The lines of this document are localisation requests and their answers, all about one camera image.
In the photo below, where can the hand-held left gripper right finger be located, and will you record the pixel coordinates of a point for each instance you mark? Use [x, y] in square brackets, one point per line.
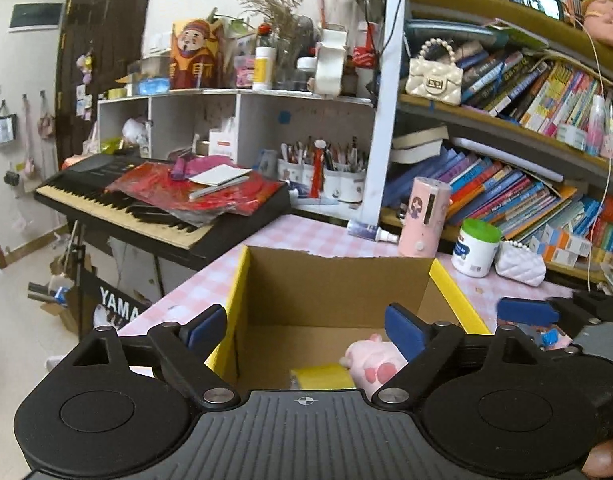
[404, 332]

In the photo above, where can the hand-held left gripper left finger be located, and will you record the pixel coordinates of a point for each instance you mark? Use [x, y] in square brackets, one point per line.
[206, 327]

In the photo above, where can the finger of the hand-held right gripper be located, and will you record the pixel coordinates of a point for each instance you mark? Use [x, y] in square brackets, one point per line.
[528, 310]

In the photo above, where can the pink plush toy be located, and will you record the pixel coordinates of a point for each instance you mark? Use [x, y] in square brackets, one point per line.
[371, 360]

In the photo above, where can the yellow tape roll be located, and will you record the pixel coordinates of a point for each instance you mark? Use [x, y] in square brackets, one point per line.
[321, 377]

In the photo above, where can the cardboard box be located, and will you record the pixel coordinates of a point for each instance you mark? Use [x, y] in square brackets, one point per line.
[311, 290]

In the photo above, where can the person's right hand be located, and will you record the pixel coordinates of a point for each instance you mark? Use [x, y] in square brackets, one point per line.
[608, 462]

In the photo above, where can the white quilted purse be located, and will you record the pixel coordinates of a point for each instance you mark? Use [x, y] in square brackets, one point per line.
[521, 265]

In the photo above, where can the white and blue small boxes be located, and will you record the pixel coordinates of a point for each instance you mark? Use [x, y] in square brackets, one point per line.
[561, 245]

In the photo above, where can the white jar green lid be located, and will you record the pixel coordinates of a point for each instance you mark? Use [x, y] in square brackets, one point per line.
[474, 255]

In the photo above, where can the black keyboard stand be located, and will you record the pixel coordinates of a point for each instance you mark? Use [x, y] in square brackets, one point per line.
[116, 305]

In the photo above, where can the pink cylinder humidifier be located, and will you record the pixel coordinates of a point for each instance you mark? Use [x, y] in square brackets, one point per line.
[421, 220]

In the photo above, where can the row of colourful books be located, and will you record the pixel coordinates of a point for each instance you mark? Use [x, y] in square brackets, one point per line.
[506, 195]

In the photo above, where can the grey booklet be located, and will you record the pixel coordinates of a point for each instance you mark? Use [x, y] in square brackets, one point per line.
[211, 192]

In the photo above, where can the pink checkered tablecloth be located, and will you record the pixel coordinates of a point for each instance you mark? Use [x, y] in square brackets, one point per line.
[306, 232]

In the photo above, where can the red plastic bag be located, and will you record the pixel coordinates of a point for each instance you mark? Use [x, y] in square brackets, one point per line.
[151, 185]

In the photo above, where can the white notebook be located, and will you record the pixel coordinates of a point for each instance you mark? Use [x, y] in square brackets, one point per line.
[216, 175]

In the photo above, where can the white pen holder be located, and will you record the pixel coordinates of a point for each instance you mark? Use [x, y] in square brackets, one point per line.
[344, 187]
[294, 172]

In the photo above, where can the magenta pouch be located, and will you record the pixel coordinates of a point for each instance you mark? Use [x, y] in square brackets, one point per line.
[206, 162]

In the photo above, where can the black electronic keyboard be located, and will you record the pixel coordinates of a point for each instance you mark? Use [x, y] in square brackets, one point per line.
[86, 200]

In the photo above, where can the white box red label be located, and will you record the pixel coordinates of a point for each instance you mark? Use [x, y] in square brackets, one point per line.
[221, 145]

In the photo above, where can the red tall pen toy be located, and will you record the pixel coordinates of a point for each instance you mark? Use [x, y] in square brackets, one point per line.
[317, 170]

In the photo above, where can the old beige book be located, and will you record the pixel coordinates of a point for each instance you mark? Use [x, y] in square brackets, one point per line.
[416, 145]

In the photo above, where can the white plastic bag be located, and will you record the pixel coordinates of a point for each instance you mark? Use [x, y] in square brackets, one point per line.
[135, 135]

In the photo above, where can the row of leaning books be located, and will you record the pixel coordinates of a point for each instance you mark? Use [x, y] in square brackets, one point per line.
[536, 90]

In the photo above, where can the white cubby shelf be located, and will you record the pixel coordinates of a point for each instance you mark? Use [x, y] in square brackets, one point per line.
[256, 110]

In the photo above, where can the bookshelf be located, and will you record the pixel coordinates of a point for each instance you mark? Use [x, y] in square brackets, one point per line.
[386, 110]

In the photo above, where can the small black hanging pouch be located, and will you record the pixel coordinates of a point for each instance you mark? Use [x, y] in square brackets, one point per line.
[10, 177]

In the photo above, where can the pink hanging bag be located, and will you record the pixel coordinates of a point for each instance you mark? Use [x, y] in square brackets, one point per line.
[46, 125]

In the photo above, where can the white bottle yellow label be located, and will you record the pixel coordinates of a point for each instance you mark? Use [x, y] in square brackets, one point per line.
[264, 67]

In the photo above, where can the fortune god figurine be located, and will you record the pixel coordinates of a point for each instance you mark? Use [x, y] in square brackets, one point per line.
[191, 60]

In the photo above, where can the white ribbon roll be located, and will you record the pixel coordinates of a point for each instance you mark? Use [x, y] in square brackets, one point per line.
[329, 65]

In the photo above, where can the black and white hanging bag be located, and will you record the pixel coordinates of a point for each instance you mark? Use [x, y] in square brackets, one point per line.
[2, 130]

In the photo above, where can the pink doll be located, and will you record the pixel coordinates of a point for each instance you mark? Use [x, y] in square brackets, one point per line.
[603, 15]

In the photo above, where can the phone with lit screen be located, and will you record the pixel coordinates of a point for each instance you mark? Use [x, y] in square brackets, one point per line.
[536, 1]

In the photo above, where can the dark brown door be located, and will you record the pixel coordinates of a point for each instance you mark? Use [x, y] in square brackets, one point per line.
[106, 20]

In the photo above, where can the dried flower bunch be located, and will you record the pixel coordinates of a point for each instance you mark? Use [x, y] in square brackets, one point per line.
[281, 10]

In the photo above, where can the dark wall panel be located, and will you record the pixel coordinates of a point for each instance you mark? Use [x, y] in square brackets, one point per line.
[36, 15]

